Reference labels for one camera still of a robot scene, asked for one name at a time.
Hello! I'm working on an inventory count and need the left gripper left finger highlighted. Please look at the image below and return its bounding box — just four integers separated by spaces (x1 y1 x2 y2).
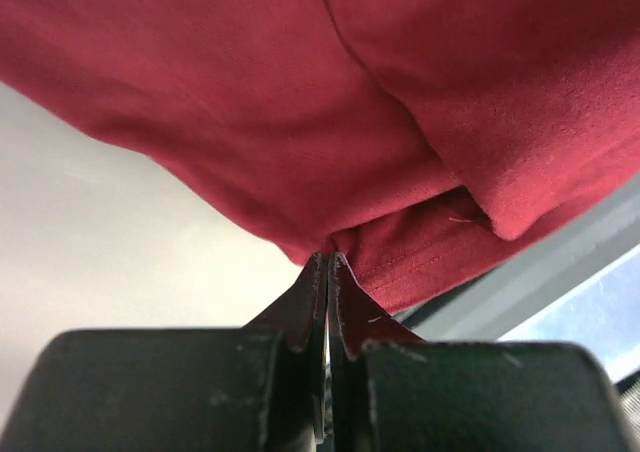
12 254 328 451

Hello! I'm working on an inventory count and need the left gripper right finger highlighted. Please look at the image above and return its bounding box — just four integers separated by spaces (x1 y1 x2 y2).
327 254 633 451

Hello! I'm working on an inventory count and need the dark red t shirt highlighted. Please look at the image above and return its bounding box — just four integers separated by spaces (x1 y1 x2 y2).
1 0 639 312

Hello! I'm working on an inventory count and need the aluminium frame rail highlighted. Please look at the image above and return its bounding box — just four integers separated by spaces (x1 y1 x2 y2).
396 177 639 341

